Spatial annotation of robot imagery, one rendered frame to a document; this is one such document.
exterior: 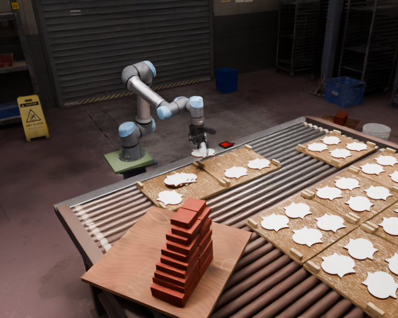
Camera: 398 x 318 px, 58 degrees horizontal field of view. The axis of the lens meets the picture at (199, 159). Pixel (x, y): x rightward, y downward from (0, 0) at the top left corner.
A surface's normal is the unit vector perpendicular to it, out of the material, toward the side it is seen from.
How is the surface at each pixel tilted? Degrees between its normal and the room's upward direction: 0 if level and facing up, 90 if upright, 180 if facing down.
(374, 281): 0
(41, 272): 0
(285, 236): 0
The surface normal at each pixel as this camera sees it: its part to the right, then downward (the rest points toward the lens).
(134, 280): -0.04, -0.88
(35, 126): 0.40, 0.21
